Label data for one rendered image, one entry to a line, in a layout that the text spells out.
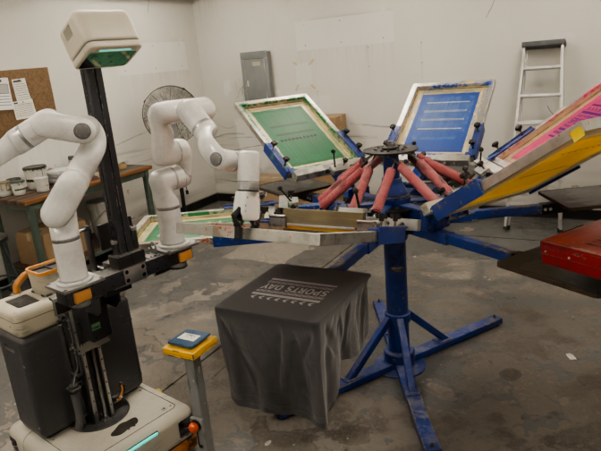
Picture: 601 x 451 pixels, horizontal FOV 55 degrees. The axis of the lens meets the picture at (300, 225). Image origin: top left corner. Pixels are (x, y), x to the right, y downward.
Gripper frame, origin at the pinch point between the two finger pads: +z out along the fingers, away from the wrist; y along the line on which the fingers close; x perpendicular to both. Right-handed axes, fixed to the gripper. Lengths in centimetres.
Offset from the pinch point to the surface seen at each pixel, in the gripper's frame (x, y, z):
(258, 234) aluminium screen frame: 6.1, 1.8, -1.0
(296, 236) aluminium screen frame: 20.4, 1.7, -1.0
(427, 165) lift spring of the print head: 21, -130, -33
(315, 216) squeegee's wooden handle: -4, -56, -6
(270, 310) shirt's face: 0.7, -16.0, 28.0
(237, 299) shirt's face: -17.6, -20.8, 26.5
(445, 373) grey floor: 26, -169, 84
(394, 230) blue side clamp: 30, -63, -2
